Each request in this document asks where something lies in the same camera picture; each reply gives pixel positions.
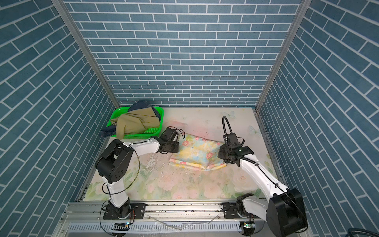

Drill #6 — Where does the black mounting plate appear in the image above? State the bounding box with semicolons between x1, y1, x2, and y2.
102;202;146;220
220;201;258;219

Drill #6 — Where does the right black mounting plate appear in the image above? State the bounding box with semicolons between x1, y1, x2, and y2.
220;201;258;219

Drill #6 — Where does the dark navy skirt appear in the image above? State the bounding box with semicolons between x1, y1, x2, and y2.
99;100;159;138

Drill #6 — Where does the green plastic basket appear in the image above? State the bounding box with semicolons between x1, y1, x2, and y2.
106;106;164;139

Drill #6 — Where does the floral pastel skirt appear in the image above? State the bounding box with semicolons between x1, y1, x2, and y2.
169;134;226;171

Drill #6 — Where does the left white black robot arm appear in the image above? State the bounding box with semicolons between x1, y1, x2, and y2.
95;136;179;219

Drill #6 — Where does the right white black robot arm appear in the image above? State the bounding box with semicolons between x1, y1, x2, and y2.
218;144;308;237

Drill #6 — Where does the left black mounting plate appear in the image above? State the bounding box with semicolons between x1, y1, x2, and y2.
102;202;146;220

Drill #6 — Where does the olive khaki skirt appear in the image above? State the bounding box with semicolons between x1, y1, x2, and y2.
111;107;161;140

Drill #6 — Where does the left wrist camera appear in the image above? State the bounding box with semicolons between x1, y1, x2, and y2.
161;127;179;141

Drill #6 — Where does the left aluminium corner post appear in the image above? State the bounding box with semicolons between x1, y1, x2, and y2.
51;0;120;108

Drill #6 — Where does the right aluminium corner post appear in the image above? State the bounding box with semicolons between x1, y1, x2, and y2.
256;0;311;111

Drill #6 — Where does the aluminium corner post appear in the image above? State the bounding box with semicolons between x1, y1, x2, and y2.
51;0;120;108
256;0;311;111

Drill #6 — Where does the white slotted cable duct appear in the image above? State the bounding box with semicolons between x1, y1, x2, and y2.
68;221;241;234

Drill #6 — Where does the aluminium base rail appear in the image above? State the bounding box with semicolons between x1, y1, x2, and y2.
59;199;262;228

